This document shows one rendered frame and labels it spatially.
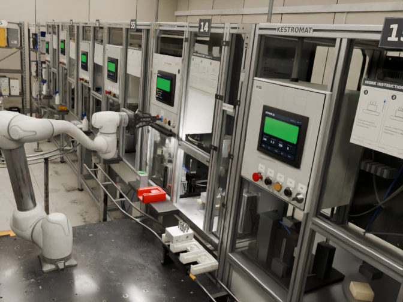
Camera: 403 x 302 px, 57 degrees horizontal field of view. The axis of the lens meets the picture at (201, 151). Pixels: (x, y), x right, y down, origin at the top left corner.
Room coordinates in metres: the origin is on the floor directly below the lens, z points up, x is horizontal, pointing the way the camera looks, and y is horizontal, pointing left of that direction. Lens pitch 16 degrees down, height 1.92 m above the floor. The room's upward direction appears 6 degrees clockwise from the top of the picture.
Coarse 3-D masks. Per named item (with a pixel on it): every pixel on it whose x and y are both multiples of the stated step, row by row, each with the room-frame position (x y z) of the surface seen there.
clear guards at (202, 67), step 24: (192, 24) 2.20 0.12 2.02; (216, 24) 1.99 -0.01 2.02; (192, 48) 2.18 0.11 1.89; (216, 48) 1.97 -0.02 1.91; (240, 48) 1.80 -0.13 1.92; (192, 72) 2.16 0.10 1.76; (216, 72) 1.95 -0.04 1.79; (192, 96) 2.14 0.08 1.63; (192, 120) 2.12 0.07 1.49; (168, 144) 2.35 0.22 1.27; (192, 144) 2.09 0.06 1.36; (216, 144) 1.88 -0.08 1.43; (168, 168) 2.33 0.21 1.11; (216, 168) 1.86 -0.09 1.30; (168, 192) 2.31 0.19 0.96; (216, 192) 1.84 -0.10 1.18; (216, 216) 1.82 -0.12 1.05; (216, 240) 1.80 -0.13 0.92
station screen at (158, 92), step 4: (160, 76) 2.44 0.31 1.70; (164, 76) 2.39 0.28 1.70; (168, 76) 2.34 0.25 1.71; (168, 80) 2.34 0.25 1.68; (156, 88) 2.48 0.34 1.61; (160, 88) 2.43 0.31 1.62; (156, 92) 2.48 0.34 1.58; (160, 92) 2.42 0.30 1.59; (164, 92) 2.37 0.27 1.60; (168, 92) 2.33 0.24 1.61; (156, 96) 2.48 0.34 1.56; (160, 96) 2.42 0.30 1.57; (164, 96) 2.37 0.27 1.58; (168, 96) 2.32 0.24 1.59; (164, 100) 2.36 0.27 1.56; (168, 100) 2.32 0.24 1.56
